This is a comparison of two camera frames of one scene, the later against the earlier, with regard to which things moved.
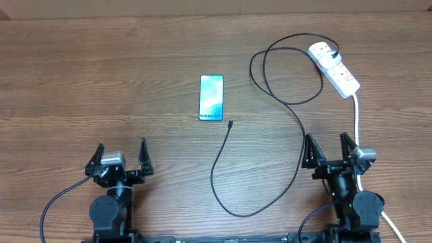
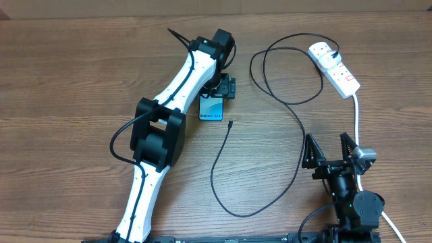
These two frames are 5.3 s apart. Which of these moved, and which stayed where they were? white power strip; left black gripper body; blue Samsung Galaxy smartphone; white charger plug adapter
Moved: left black gripper body
Stayed: blue Samsung Galaxy smartphone; white power strip; white charger plug adapter
